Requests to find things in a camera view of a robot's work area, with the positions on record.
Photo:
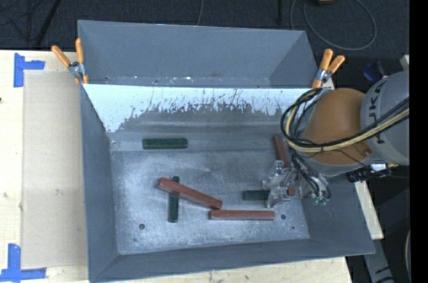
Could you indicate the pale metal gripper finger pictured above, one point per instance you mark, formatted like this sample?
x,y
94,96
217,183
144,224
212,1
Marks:
x,y
275,173
277,197

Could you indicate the red-brown flat block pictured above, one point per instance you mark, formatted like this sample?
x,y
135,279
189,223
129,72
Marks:
x,y
190,193
240,215
281,151

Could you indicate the dark green flat block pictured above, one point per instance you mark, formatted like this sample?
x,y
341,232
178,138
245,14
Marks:
x,y
254,195
164,143
173,208

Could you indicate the grey metal bin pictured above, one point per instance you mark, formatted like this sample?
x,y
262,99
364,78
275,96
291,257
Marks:
x,y
214,161

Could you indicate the pale flat board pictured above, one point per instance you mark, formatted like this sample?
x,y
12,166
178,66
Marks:
x,y
50,158

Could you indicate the black cylinder on white bracket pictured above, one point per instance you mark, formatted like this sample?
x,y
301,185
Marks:
x,y
364,174

